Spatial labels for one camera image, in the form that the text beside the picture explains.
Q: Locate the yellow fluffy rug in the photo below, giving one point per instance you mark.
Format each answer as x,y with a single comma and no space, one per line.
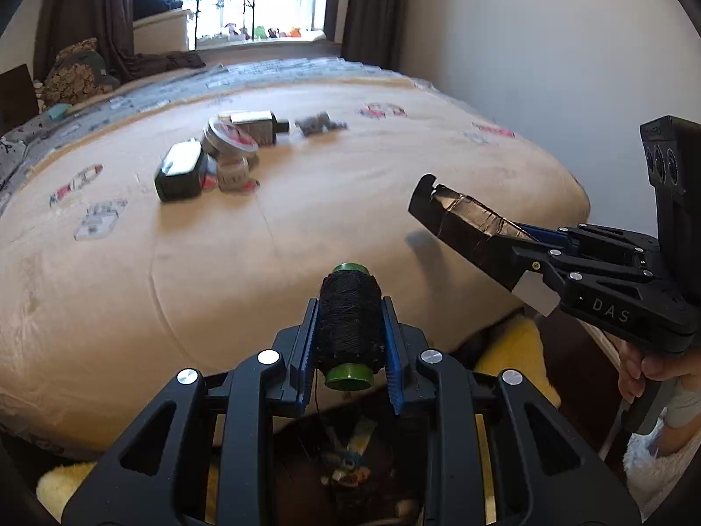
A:
518,344

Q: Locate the dark wooden headboard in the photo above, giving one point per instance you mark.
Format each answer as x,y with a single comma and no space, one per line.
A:
18,103

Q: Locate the dark curtain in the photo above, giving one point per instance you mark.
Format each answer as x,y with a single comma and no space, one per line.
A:
367,31
110,22

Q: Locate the large dark green bottle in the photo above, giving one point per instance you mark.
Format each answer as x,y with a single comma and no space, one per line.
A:
181,172

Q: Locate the black rectangular box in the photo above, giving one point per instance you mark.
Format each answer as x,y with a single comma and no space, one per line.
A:
513,255

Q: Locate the person's right hand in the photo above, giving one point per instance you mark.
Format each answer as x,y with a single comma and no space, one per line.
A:
637,368

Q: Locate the small dark green bottle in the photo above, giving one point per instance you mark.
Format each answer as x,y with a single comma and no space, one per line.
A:
263,126

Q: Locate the pink tape roll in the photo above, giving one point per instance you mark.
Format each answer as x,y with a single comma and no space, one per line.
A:
233,174

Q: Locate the beige cartoon blanket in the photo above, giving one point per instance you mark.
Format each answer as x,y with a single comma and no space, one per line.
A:
106,292

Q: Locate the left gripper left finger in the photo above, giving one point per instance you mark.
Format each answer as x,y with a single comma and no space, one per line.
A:
200,453

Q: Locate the black thread spool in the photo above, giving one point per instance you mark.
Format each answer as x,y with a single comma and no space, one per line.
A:
349,336

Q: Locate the right dark curtain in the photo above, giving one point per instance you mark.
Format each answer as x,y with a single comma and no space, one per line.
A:
367,31

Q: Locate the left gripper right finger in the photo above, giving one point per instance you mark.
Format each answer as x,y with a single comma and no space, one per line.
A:
496,443

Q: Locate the round silver tin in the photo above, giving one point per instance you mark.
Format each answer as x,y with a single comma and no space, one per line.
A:
222,139

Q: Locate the windowsill toys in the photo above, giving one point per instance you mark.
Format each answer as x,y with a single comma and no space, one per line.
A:
241,34

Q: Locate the brown patterned pillow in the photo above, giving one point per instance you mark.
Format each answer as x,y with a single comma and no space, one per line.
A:
79,73

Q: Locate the white storage box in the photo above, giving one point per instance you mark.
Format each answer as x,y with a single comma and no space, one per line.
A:
163,33

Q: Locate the left dark curtain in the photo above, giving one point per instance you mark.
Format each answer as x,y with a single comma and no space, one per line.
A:
110,22

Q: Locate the grey patterned duvet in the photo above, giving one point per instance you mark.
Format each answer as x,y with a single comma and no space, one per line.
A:
23,147

